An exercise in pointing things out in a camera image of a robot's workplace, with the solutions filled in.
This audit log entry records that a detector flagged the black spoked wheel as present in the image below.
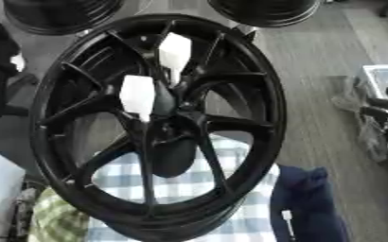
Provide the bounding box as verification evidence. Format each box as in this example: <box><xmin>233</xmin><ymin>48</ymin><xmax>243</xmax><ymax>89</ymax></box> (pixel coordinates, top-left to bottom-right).
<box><xmin>28</xmin><ymin>13</ymin><xmax>289</xmax><ymax>242</ymax></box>

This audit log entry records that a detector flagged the black round wheel rim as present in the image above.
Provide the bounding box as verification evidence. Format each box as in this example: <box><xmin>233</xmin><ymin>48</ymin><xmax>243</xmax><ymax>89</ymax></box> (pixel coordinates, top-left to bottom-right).
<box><xmin>2</xmin><ymin>0</ymin><xmax>127</xmax><ymax>36</ymax></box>
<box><xmin>205</xmin><ymin>0</ymin><xmax>322</xmax><ymax>28</ymax></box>

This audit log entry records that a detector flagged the dark blue bag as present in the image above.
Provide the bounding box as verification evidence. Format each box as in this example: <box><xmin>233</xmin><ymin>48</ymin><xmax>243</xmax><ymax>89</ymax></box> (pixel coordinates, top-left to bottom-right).
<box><xmin>268</xmin><ymin>164</ymin><xmax>352</xmax><ymax>242</ymax></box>

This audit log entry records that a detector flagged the green checked cloth bundle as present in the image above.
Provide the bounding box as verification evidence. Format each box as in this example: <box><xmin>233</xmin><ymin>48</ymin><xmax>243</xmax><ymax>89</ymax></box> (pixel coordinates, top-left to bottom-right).
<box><xmin>26</xmin><ymin>186</ymin><xmax>92</xmax><ymax>242</ymax></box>

